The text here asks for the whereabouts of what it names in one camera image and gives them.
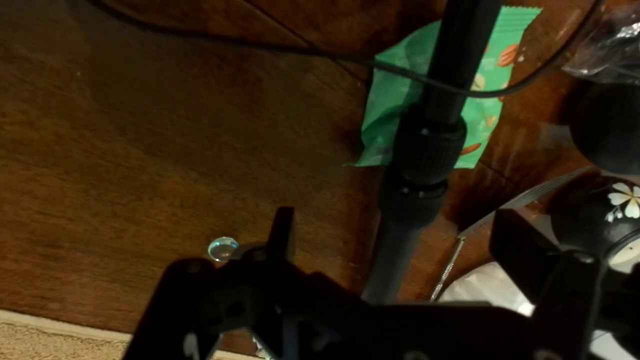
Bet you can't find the black floral bowl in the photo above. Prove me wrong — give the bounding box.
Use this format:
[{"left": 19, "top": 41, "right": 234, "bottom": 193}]
[{"left": 549, "top": 175, "right": 640, "bottom": 260}]

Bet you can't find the green snack packet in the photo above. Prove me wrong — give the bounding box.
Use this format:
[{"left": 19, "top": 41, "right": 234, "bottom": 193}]
[{"left": 357, "top": 7, "right": 541, "bottom": 169}]

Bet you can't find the long black stick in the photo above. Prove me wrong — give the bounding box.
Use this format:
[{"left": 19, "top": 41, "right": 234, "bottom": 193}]
[{"left": 361, "top": 0, "right": 503, "bottom": 304}]

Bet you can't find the thin black mouse cable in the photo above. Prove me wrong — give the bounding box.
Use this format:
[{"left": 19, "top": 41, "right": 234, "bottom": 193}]
[{"left": 87, "top": 0, "right": 607, "bottom": 101}]

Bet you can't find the white dinner plate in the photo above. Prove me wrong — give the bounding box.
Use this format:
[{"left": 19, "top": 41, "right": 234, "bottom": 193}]
[{"left": 437, "top": 173, "right": 640, "bottom": 360}]

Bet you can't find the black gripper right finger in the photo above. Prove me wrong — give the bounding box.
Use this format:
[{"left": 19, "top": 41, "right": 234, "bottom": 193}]
[{"left": 491, "top": 210, "right": 640, "bottom": 360}]

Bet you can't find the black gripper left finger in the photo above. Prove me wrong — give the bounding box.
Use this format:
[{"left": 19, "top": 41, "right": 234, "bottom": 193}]
[{"left": 125, "top": 207, "right": 364, "bottom": 360}]

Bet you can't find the clear glass bead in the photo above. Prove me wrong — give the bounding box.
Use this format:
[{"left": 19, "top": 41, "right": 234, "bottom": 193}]
[{"left": 207, "top": 236, "right": 240, "bottom": 264}]

